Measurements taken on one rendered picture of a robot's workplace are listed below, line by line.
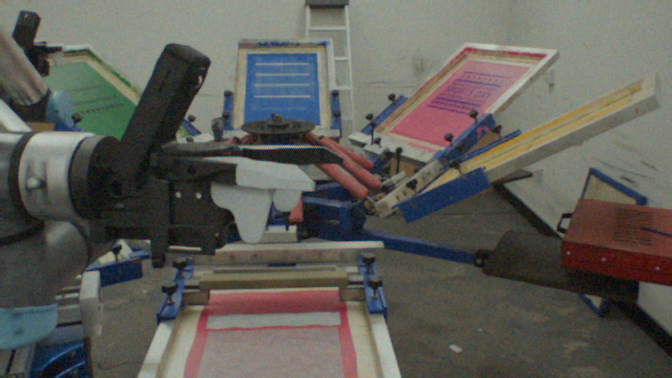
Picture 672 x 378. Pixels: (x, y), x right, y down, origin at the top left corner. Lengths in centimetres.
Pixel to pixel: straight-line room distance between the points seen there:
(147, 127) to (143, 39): 538
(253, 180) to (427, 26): 545
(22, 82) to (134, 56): 446
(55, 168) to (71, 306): 88
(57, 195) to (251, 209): 17
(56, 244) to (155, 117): 20
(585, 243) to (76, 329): 139
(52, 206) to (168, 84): 14
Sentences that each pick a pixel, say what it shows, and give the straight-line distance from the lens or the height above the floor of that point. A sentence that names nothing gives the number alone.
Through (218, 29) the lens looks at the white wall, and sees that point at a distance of 576.
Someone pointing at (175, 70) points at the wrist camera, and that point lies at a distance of 49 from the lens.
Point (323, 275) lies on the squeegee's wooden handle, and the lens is 174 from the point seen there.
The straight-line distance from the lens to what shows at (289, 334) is 167.
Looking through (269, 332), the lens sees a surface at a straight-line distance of 168.
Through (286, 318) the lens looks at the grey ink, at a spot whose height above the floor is 96.
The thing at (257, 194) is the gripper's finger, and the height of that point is 167.
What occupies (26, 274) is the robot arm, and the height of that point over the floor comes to 157.
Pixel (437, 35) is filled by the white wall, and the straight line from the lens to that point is 587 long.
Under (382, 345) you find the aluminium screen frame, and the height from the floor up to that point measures 99.
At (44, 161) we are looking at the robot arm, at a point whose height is 168.
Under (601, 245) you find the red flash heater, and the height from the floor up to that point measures 110.
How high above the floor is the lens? 180
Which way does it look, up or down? 18 degrees down
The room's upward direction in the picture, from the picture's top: straight up
